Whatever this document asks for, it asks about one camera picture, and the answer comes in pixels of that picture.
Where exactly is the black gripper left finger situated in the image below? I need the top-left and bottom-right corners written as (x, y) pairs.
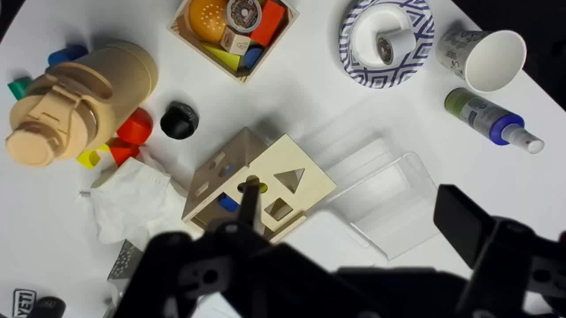
top-left (113, 175), bottom-right (341, 318)

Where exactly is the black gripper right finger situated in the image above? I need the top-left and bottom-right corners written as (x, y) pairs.
top-left (433, 184), bottom-right (566, 318)

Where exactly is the clear plastic lidded box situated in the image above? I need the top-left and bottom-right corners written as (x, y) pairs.
top-left (298, 95), bottom-right (442, 261)

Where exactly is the grey patterned tissue box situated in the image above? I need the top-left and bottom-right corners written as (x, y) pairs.
top-left (105, 237), bottom-right (144, 283)

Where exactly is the crumpled white tissue paper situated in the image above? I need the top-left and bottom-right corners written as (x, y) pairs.
top-left (77, 157), bottom-right (190, 247)

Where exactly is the blue capped spray bottle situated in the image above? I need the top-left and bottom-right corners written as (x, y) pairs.
top-left (442, 87), bottom-right (546, 155)

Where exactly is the small black round object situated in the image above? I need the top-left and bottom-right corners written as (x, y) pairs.
top-left (159, 101), bottom-right (201, 141)

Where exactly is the red wooden block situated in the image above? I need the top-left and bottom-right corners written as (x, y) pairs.
top-left (107, 138), bottom-right (141, 168)
top-left (114, 106), bottom-right (155, 147)

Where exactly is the yellow wooden block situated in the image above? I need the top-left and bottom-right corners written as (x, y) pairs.
top-left (75, 143), bottom-right (111, 171)

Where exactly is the black tumbler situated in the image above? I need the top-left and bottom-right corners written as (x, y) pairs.
top-left (24, 295), bottom-right (67, 318)

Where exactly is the printed white paper cup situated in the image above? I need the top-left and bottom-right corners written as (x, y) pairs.
top-left (436, 23), bottom-right (528, 94)

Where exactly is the yellow toy cone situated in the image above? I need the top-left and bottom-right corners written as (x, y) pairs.
top-left (201, 42), bottom-right (243, 76)

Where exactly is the YETI sticker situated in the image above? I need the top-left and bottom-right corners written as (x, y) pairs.
top-left (10, 286), bottom-right (38, 318)

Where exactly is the blue toy piece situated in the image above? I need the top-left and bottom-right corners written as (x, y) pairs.
top-left (236, 44), bottom-right (265, 72)

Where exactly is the plain wooden cube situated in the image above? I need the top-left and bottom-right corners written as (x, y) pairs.
top-left (219, 26), bottom-right (254, 58)

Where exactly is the tan insulated water bottle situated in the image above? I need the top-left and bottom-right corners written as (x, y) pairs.
top-left (3, 41), bottom-right (160, 170)

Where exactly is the blue patterned paper plate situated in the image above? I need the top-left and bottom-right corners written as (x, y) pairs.
top-left (337, 0), bottom-right (436, 90)

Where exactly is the wooden toy tray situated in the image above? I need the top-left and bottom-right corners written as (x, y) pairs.
top-left (169, 0), bottom-right (300, 83)

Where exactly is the small white cup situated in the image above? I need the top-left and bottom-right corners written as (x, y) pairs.
top-left (374, 26), bottom-right (417, 67)

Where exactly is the red toy piece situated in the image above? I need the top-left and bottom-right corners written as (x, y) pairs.
top-left (249, 0), bottom-right (288, 49)

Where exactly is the orange toy burger bun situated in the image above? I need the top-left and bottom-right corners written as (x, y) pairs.
top-left (187, 0), bottom-right (231, 44)

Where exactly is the toy donut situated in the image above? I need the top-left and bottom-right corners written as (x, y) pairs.
top-left (224, 0), bottom-right (265, 35)

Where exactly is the blue wooden block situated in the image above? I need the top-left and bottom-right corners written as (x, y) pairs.
top-left (45, 44), bottom-right (90, 67)

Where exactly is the long green wooden block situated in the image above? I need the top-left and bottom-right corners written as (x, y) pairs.
top-left (5, 76), bottom-right (33, 101)

